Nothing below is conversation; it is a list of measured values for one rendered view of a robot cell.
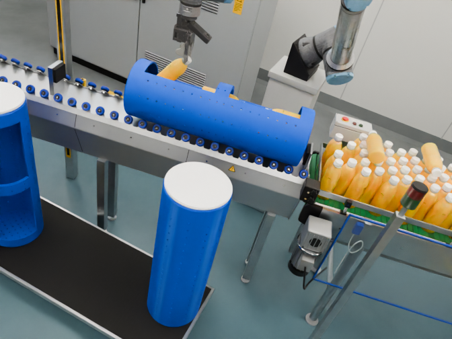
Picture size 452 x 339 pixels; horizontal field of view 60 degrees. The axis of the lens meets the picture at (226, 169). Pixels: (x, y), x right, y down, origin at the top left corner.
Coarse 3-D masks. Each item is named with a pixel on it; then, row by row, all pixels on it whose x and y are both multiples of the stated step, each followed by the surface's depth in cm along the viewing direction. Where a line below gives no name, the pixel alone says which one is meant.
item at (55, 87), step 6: (54, 66) 196; (60, 66) 198; (48, 72) 195; (54, 72) 195; (60, 72) 199; (48, 78) 197; (54, 78) 197; (60, 78) 201; (54, 84) 200; (60, 84) 205; (54, 90) 202; (60, 90) 207
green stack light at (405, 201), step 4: (404, 196) 152; (408, 196) 150; (400, 200) 155; (404, 200) 152; (408, 200) 151; (412, 200) 150; (420, 200) 150; (404, 204) 152; (408, 204) 151; (412, 204) 151; (416, 204) 151; (408, 208) 152; (412, 208) 152
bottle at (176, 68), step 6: (174, 60) 181; (180, 60) 179; (168, 66) 182; (174, 66) 180; (180, 66) 179; (186, 66) 181; (162, 72) 184; (168, 72) 182; (174, 72) 181; (180, 72) 181; (168, 78) 184; (174, 78) 184
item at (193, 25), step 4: (188, 24) 167; (192, 24) 167; (196, 24) 169; (192, 28) 168; (196, 28) 168; (200, 28) 170; (196, 32) 168; (200, 32) 168; (204, 32) 170; (200, 36) 169; (204, 36) 169; (208, 36) 170; (204, 40) 170; (208, 40) 170
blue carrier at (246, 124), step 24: (144, 72) 181; (144, 96) 181; (168, 96) 179; (192, 96) 179; (216, 96) 179; (168, 120) 185; (192, 120) 181; (216, 120) 179; (240, 120) 177; (264, 120) 176; (288, 120) 176; (312, 120) 177; (240, 144) 184; (264, 144) 180; (288, 144) 177
